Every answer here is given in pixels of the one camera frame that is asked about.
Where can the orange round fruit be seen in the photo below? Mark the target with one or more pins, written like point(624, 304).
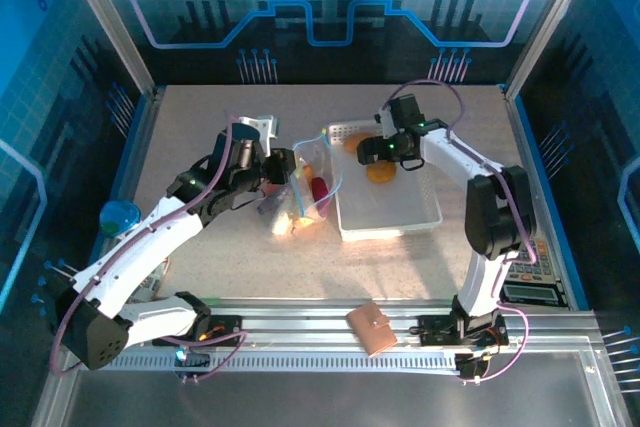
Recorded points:
point(381, 174)

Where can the clear zip-top bag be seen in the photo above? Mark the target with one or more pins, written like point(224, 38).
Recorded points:
point(320, 157)

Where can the dark red sweet potato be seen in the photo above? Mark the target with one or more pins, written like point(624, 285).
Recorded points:
point(320, 192)

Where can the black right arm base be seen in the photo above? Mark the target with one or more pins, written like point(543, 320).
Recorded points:
point(432, 329)

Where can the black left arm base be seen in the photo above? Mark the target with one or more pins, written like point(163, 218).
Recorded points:
point(225, 323)

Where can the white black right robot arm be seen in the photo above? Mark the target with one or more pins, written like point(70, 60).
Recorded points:
point(450, 147)

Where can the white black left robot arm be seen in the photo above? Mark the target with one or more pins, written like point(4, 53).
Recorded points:
point(150, 237)

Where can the white perforated plastic basket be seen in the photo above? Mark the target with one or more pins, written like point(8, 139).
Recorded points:
point(400, 207)

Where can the blue green ball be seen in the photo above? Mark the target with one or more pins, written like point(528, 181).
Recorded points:
point(117, 217)

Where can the brown leather wallet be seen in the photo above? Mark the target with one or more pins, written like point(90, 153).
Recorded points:
point(372, 329)

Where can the grey calculator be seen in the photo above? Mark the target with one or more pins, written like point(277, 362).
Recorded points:
point(537, 269)

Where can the black connector box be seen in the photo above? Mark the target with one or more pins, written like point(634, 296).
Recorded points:
point(192, 359)
point(472, 367)

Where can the grey metal panel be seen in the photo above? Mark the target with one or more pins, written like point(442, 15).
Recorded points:
point(320, 402)

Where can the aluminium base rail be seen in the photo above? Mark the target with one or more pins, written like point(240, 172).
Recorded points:
point(310, 327)

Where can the aluminium frame post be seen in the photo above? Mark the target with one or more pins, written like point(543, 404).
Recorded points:
point(547, 22)
point(111, 22)

